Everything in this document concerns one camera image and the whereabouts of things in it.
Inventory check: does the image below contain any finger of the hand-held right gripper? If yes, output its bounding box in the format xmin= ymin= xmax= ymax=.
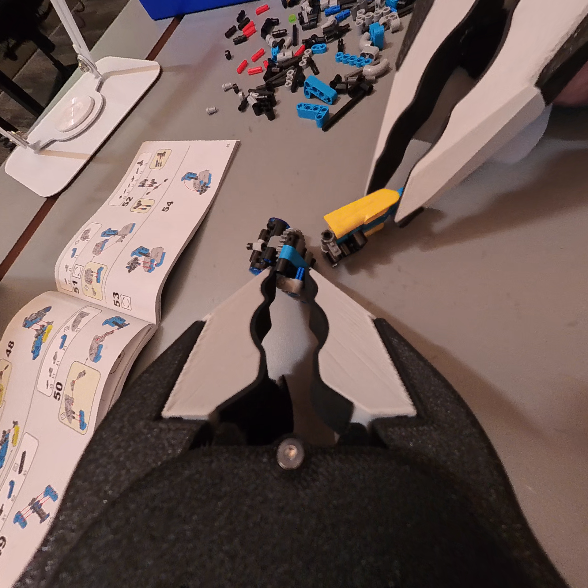
xmin=365 ymin=0 xmax=481 ymax=198
xmin=394 ymin=0 xmax=588 ymax=228

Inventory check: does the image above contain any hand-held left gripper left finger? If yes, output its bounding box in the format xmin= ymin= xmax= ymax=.
xmin=162 ymin=269 xmax=277 ymax=421

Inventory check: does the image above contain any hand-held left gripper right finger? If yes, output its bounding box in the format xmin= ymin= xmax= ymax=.
xmin=303 ymin=269 xmax=418 ymax=435

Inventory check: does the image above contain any black blue gear brick assembly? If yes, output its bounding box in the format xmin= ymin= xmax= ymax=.
xmin=247 ymin=217 xmax=318 ymax=301

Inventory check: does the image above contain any blue yellow brick assembly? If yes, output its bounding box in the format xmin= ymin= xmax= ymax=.
xmin=321 ymin=187 xmax=405 ymax=268

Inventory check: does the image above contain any white desk lamp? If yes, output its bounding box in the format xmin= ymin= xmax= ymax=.
xmin=0 ymin=0 xmax=161 ymax=198

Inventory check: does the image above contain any person's right hand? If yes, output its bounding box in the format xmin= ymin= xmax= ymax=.
xmin=553 ymin=85 xmax=588 ymax=110

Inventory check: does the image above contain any pile of loose brick pieces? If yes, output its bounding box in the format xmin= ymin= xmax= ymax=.
xmin=207 ymin=0 xmax=416 ymax=133

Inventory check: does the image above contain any open instruction booklet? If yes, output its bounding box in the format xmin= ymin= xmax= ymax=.
xmin=0 ymin=139 xmax=241 ymax=588

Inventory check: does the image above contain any blue plastic bin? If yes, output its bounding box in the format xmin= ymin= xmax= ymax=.
xmin=140 ymin=0 xmax=265 ymax=21

